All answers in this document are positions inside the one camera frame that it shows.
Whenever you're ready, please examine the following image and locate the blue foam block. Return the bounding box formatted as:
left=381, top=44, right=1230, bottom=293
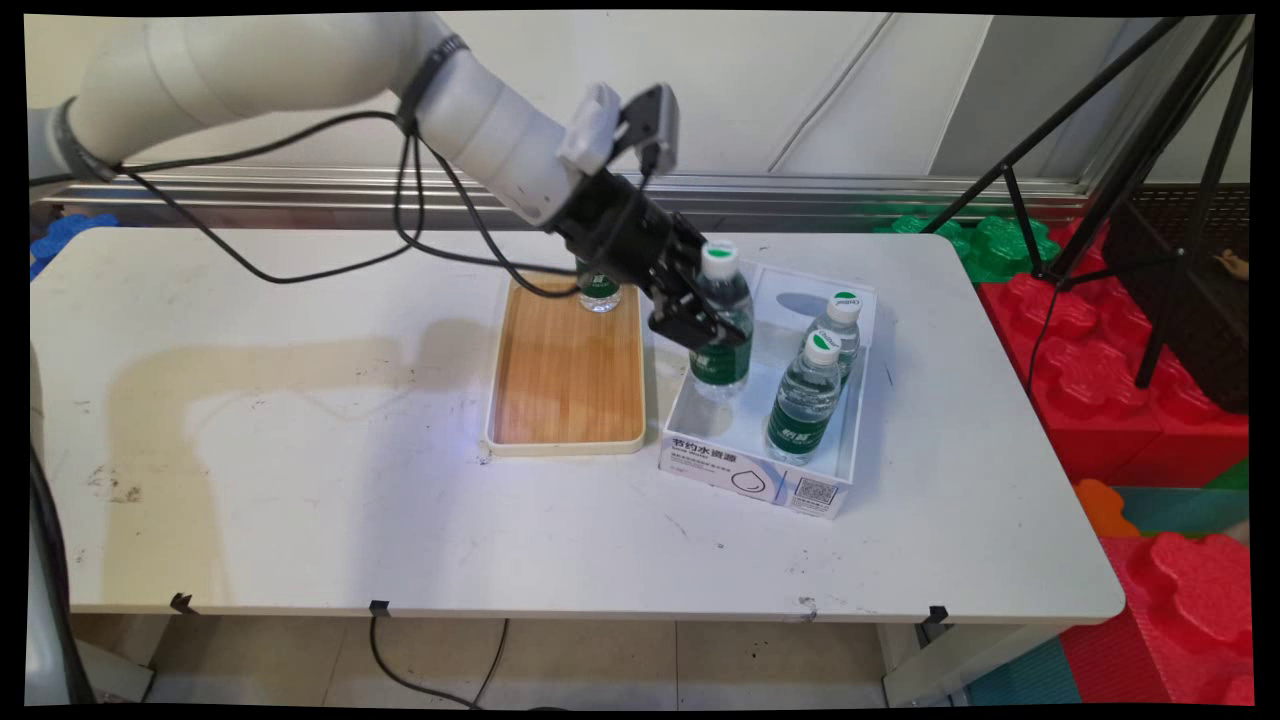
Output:
left=30, top=213, right=120, bottom=282

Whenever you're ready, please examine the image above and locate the black mesh crate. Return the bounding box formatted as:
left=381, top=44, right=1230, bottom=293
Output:
left=1103, top=185, right=1251, bottom=416

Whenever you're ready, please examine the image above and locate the teal foam floor mat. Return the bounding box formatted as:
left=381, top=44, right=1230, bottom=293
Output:
left=965, top=638, right=1083, bottom=707

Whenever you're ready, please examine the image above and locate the green foam block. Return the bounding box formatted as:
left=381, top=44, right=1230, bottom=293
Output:
left=870, top=214, right=1062, bottom=285

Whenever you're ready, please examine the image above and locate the printed white cardboard box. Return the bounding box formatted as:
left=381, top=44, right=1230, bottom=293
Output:
left=658, top=260, right=879, bottom=521

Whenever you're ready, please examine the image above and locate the black tripod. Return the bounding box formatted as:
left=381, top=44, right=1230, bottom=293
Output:
left=920, top=15, right=1254, bottom=391

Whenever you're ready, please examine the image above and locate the white table leg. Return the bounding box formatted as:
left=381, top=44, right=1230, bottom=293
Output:
left=880, top=624, right=1063, bottom=709

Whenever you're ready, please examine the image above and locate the large red foam block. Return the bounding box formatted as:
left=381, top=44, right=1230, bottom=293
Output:
left=978, top=220, right=1251, bottom=488

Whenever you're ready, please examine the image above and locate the wooden tray with cream rim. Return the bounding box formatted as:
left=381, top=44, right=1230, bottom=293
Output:
left=484, top=272, right=648, bottom=458

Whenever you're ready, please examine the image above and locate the black velcro strap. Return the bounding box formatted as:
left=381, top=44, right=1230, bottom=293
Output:
left=397, top=34, right=471, bottom=133
left=55, top=96, right=123, bottom=185

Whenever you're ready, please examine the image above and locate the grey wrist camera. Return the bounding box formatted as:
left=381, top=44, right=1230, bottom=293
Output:
left=620, top=84, right=682, bottom=177

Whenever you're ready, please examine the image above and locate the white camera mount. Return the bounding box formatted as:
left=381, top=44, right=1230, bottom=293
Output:
left=557, top=83, right=627, bottom=177

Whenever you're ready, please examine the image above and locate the red foam floor mat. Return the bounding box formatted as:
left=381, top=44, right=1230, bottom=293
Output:
left=1058, top=530, right=1256, bottom=707

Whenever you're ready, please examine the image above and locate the aluminium wall rail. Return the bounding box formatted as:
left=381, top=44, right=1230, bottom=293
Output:
left=30, top=165, right=1093, bottom=233

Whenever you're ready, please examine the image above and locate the black camera cable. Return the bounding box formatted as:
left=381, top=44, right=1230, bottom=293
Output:
left=30, top=108, right=661, bottom=301

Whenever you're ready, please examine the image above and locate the black floor cable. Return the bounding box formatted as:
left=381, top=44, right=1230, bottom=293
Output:
left=369, top=615, right=511, bottom=710

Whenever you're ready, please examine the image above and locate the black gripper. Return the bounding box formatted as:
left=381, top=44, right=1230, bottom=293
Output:
left=548, top=172, right=748, bottom=349

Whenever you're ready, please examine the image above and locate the green label water bottle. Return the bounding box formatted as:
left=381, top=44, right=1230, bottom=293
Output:
left=765, top=330, right=844, bottom=467
left=577, top=258, right=623, bottom=314
left=805, top=291, right=863, bottom=387
left=688, top=240, right=756, bottom=402

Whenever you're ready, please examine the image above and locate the orange foam block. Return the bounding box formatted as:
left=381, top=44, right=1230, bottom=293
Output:
left=1075, top=478, right=1142, bottom=539

